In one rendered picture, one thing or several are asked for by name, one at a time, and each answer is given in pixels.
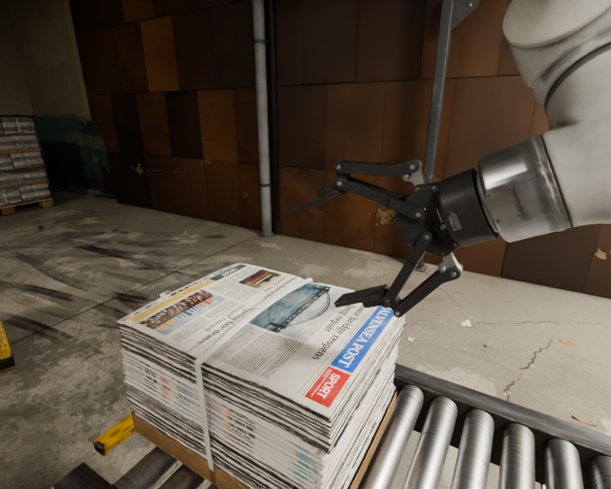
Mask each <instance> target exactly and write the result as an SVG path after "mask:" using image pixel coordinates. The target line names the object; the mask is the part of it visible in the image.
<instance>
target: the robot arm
mask: <svg viewBox="0 0 611 489"><path fill-rule="evenodd" d="M502 29H503V33H504V36H505V38H506V40H507V42H508V45H509V46H510V49H511V51H512V54H513V56H514V59H515V61H516V64H517V67H518V70H519V72H520V75H521V77H522V79H523V81H524V83H525V85H526V86H527V87H529V88H531V90H532V93H533V95H534V97H535V99H536V101H537V102H538V104H539V105H540V106H541V107H542V109H543V111H544V113H545V114H546V116H547V119H548V124H549V131H546V132H544V133H542V134H540V137H541V140H542V143H543V145H544V148H545V150H546V153H547V156H548V159H549V162H550V165H551V167H552V170H553V173H554V176H555V179H556V182H557V185H558V187H559V190H560V192H561V195H562V198H563V202H564V205H565V208H566V211H567V214H568V217H569V219H570V222H571V225H572V227H577V226H582V225H588V224H598V223H599V224H611V0H512V2H511V3H510V5H509V7H508V9H507V11H506V13H505V16H504V19H503V25H502ZM542 143H541V141H540V138H539V136H538V135H537V136H535V137H529V138H527V139H525V140H524V141H522V142H520V143H518V144H515V145H513V146H510V147H506V148H504V149H501V150H498V151H496V152H493V153H491V154H488V155H486V156H483V157H481V158H480V160H479V161H478V172H477V171H476V170H475V169H474V168H472V169H469V170H467V171H464V172H462V173H459V174H457V175H455V176H452V177H449V178H447V179H442V180H440V181H437V182H433V183H427V182H425V179H424V175H423V172H422V168H423V166H424V162H423V161H422V160H421V159H415V160H412V161H409V162H405V163H385V162H369V161H352V160H344V161H340V162H337V163H336V164H335V165H334V169H335V171H336V172H337V177H336V179H335V180H334V181H332V182H330V183H328V184H326V185H324V186H321V187H319V188H317V190H316V191H315V192H316V194H317V197H318V199H315V200H313V201H311V202H308V203H306V204H304V205H302V206H299V207H297V208H295V209H294V210H295V212H296V213H299V212H303V211H305V210H308V209H310V208H312V207H315V206H317V205H320V204H322V203H324V202H327V201H329V200H331V199H334V198H336V197H337V196H340V195H342V194H344V193H347V192H349V193H352V194H355V195H357V196H360V197H363V198H365V199H368V200H371V201H373V202H375V203H378V204H380V205H383V206H385V207H386V208H388V209H390V210H393V211H395V212H398V214H397V218H396V220H397V222H398V225H399V226H400V227H401V229H402V234H403V239H404V241H405V243H406V244H408V245H410V246H411V247H413V249H412V251H411V253H410V254H409V256H408V258H407V260H406V261H405V263H404V265H403V266H402V269H401V270H400V272H399V273H398V275H397V277H396V278H395V280H394V282H393V283H392V285H391V287H390V288H389V286H388V284H384V285H379V286H375V287H371V288H367V289H363V290H358V291H354V292H349V293H345V294H342V295H341V296H340V297H339V298H338V299H337V300H336V301H335V306H336V308H339V307H344V306H349V305H354V304H359V303H362V304H363V306H364V308H372V307H377V306H382V307H383V308H386V309H387V308H389V307H390V308H391V309H392V310H393V314H394V316H395V317H402V316H403V315H404V314H406V313H407V312H408V311H409V310H411V309H412V308H413V307H415V306H416V305H417V304H418V303H419V302H421V301H422V300H423V299H424V298H426V297H427V296H428V295H429V294H431V293H432V292H433V291H434V290H436V289H437V288H438V287H439V286H440V285H441V284H442V283H445V282H448V281H451V280H454V279H457V278H459V277H460V275H461V273H462V270H463V268H464V266H463V264H462V263H460V262H457V260H456V258H455V256H454V254H453V252H452V251H454V250H455V249H458V248H461V247H465V246H469V245H476V244H480V243H484V242H487V241H490V240H494V239H497V238H498V232H499V233H500V235H501V236H502V237H503V239H504V240H505V241H507V242H509V243H512V242H515V241H519V240H523V239H527V238H531V237H536V236H540V235H544V234H548V233H552V232H556V231H558V232H561V231H564V230H565V229H567V228H571V227H570V224H569V221H568V218H567V215H566V212H565V209H564V206H563V202H562V199H561V196H560V193H559V190H558V188H557V186H556V183H555V180H554V177H553V174H552V171H551V169H550V166H549V163H548V160H547V157H546V154H545V152H544V149H543V146H542ZM350 174H357V175H370V176H382V177H400V176H402V179H403V180H405V181H411V182H412V183H413V184H414V187H413V188H412V189H411V191H410V192H409V194H408V196H407V195H404V194H401V193H396V192H393V191H390V190H387V189H384V188H382V187H379V186H376V185H373V184H370V183H367V182H365V181H362V180H359V179H354V178H352V177H351V175H350ZM426 252H427V253H429V254H432V255H435V256H438V257H442V258H443V261H441V262H440V263H439V265H438V267H437V268H438V270H437V271H435V272H434V273H433V274H432V275H430V276H429V277H428V278H427V279H426V280H424V281H423V282H422V283H421V284H420V285H419V286H417V287H416V288H415V289H414V290H413V291H411V292H410V293H409V294H408V295H407V296H406V297H404V298H403V299H401V298H400V297H399V294H400V292H401V290H402V288H403V287H404V285H405V284H406V282H407V281H408V279H409V277H410V276H411V274H412V273H413V271H414V270H415V268H416V266H417V265H418V263H419V262H420V260H421V259H422V257H423V256H424V254H425V253H426Z"/></svg>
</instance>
